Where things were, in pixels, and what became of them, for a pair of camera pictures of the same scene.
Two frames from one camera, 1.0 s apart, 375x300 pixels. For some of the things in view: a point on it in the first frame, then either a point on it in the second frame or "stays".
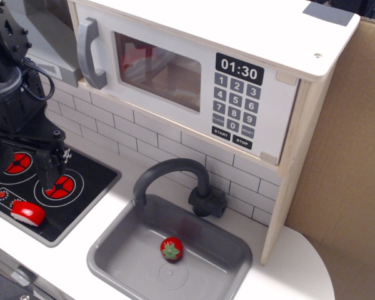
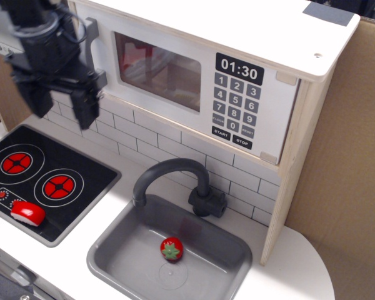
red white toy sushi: (27, 212) stays
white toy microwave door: (244, 104) stays
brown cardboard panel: (340, 201) stays
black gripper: (41, 134) → (56, 65)
